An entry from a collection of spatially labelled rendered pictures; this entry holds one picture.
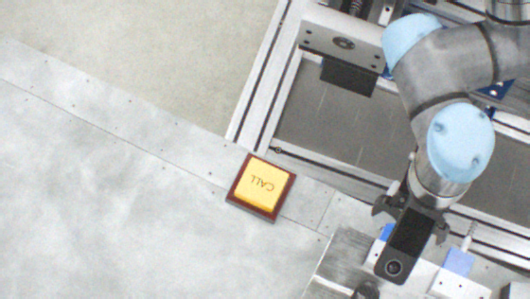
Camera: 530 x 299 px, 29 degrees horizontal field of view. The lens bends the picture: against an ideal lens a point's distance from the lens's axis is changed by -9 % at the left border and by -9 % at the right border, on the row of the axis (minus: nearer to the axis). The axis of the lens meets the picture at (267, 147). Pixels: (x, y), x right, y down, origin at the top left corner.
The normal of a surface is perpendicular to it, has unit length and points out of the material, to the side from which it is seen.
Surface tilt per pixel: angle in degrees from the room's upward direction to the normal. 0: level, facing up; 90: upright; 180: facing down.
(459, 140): 0
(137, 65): 0
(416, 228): 33
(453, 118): 1
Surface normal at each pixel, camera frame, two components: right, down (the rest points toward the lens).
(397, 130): 0.07, -0.32
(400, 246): -0.20, 0.18
